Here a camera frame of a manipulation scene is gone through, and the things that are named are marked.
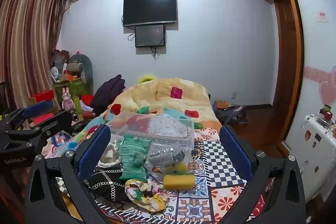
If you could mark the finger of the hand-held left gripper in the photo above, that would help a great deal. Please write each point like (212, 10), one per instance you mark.
(39, 109)
(57, 123)

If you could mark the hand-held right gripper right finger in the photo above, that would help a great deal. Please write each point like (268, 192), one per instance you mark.
(236, 153)

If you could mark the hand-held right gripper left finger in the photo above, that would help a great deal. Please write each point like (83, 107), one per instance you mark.
(94, 153)

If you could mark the cream round soft pad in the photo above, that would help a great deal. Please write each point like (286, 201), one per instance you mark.
(110, 155)

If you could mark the green knitted cloth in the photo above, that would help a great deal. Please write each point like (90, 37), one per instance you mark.
(134, 158)

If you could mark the yellow fuzzy ball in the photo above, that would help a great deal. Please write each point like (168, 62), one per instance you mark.
(179, 167)

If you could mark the yellow sponge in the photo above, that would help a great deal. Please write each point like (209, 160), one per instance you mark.
(178, 182)

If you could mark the silver glitter scrunchie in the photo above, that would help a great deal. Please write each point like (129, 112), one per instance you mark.
(165, 157)

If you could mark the clear plastic storage box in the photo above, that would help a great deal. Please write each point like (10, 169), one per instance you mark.
(168, 129)

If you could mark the floral yellow scrunchie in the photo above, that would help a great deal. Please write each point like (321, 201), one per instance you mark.
(152, 200)

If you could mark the pink box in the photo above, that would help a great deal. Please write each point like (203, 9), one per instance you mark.
(43, 119)

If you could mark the red box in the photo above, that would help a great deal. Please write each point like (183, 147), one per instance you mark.
(42, 95)

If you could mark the colourful printed cloth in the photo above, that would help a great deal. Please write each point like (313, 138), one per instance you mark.
(63, 144)

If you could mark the black pouch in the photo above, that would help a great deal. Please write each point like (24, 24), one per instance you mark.
(81, 127)

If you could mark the pink rabbit doll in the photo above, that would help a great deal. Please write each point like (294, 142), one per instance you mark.
(67, 100)

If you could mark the green bottle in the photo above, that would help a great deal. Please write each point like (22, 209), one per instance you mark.
(77, 106)

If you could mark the red can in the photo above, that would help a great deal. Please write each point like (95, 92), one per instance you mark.
(89, 114)

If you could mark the grey purple backpack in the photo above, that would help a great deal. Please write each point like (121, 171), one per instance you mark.
(233, 116)

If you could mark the red plush cushion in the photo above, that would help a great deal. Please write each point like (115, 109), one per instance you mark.
(87, 99)

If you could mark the orange box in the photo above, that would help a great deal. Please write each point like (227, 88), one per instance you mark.
(68, 77)

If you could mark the orange notebook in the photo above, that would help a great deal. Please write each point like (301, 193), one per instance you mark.
(224, 104)

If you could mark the plastic bag with red contents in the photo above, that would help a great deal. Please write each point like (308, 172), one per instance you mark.
(59, 58)

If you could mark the patterned tile print bedsheet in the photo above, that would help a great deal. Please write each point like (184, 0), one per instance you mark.
(210, 203)

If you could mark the dark purple coat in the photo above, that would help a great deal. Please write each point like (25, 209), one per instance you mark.
(107, 95)

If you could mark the grey plush shark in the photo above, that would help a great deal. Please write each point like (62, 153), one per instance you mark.
(84, 64)

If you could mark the striped red brown curtain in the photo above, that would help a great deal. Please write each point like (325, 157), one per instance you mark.
(26, 43)

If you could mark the white suitcase with stickers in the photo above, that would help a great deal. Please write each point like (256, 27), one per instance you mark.
(315, 161)

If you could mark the yellow patchwork print blanket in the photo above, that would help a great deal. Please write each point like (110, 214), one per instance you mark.
(162, 98)

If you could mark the yellow green plush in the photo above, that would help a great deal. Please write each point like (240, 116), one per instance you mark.
(145, 79)

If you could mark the brown wooden door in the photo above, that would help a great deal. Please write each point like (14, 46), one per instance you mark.
(286, 69)

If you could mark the small red green toy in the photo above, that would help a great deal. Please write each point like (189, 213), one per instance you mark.
(328, 113)

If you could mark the white wardrobe door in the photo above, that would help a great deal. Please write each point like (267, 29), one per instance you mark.
(315, 56)

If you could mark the small wall monitor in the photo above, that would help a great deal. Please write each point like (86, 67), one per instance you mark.
(149, 36)

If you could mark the large wall television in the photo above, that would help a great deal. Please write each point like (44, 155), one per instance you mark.
(149, 10)

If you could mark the pink wall sticker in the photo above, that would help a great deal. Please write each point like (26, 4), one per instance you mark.
(321, 16)

